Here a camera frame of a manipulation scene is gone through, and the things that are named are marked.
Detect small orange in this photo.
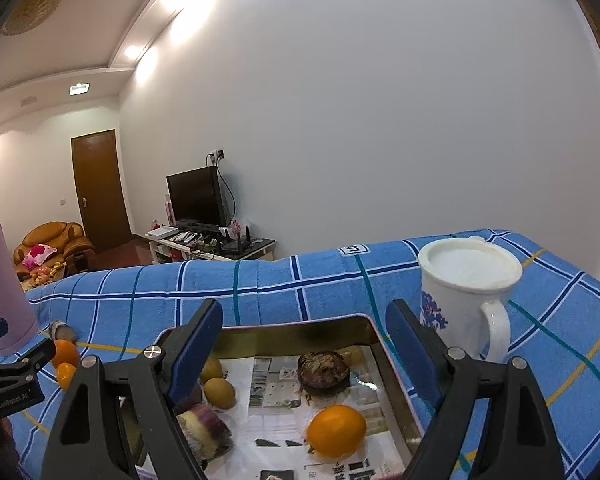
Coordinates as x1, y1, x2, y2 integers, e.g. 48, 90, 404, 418
55, 362, 78, 391
306, 405, 368, 459

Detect black television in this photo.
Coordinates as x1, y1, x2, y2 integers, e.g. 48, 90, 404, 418
166, 166, 228, 231

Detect black router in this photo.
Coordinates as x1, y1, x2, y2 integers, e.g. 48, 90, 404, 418
220, 227, 261, 256

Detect black power cable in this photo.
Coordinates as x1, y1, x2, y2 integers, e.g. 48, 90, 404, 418
217, 162, 236, 226

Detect sugarcane piece pale striped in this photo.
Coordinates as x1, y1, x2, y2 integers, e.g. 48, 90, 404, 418
175, 405, 233, 466

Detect round ceiling ornament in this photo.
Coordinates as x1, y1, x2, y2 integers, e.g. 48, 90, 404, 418
0, 0, 63, 36

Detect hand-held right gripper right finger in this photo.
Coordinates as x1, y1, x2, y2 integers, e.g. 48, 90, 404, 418
385, 298, 566, 480

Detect printed paper liner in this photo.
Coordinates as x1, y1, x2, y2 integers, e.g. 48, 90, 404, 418
200, 355, 408, 480

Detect lilac electric kettle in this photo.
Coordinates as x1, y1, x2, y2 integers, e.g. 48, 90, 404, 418
0, 214, 40, 353

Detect brown leather sofa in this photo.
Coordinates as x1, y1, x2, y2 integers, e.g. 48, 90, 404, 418
14, 221, 97, 281

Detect large orange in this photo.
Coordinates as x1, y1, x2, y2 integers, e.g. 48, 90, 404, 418
50, 339, 81, 367

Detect white mug blue flowers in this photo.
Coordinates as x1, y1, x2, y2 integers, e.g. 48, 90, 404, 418
418, 237, 523, 363

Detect small dark water chestnut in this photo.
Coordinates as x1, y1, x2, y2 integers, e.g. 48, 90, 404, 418
297, 351, 351, 401

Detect blue plaid blanket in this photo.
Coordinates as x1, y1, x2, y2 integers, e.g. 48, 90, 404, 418
0, 230, 600, 480

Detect yellow-brown longan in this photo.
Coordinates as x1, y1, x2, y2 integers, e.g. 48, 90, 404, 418
203, 377, 236, 410
200, 355, 224, 383

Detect pink metal tin box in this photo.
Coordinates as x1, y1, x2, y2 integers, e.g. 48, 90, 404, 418
120, 314, 431, 480

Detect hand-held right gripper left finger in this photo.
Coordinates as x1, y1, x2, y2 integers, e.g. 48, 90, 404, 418
50, 298, 224, 480

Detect white television stand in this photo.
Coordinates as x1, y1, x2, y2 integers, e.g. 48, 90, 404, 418
145, 232, 277, 266

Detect pink floral cushion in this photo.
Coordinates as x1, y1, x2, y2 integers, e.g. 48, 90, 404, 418
22, 244, 53, 268

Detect dark brown wooden door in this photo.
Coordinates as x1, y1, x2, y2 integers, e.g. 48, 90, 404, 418
71, 129, 133, 253

